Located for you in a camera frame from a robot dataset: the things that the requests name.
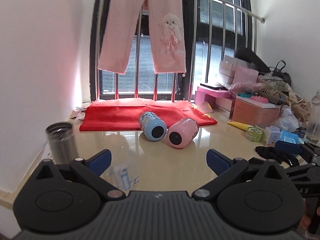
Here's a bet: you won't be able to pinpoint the green tape roll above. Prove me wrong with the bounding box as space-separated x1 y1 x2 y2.
245 126 264 142

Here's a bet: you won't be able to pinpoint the red flag cloth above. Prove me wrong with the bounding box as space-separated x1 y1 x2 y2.
79 98 217 132

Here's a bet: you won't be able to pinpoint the pink shelf riser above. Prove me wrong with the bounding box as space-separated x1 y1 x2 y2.
194 86 231 106

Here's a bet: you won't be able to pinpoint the orange pink storage box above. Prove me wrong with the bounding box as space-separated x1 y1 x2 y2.
232 96 280 126

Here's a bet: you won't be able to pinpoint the yellow tube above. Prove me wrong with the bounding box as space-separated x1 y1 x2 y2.
227 120 252 131

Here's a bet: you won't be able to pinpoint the small white blue box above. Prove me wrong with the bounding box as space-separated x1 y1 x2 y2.
263 126 281 146

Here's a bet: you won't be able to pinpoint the blue cartoon cup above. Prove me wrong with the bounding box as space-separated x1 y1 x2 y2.
139 112 167 141

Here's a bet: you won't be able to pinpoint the stainless steel thermos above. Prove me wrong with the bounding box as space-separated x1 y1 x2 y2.
45 122 79 164

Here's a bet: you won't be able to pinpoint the blue wet wipes pack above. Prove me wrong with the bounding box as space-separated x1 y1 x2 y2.
279 130 299 144

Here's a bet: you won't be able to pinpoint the pink hanging pants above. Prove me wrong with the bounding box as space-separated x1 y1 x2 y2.
98 0 186 74

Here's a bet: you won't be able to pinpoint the clear plastic bottle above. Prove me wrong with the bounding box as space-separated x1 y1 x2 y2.
305 90 320 145

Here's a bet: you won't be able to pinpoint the pink cup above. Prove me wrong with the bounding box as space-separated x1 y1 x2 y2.
167 118 199 149

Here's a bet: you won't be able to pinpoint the clear plastic cartoon cup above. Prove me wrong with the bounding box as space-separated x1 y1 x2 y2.
106 162 140 191

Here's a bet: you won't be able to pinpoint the metal window railing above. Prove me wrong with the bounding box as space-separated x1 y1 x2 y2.
89 0 259 101

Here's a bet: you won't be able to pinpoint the black bag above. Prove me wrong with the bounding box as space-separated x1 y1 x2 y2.
235 47 292 86

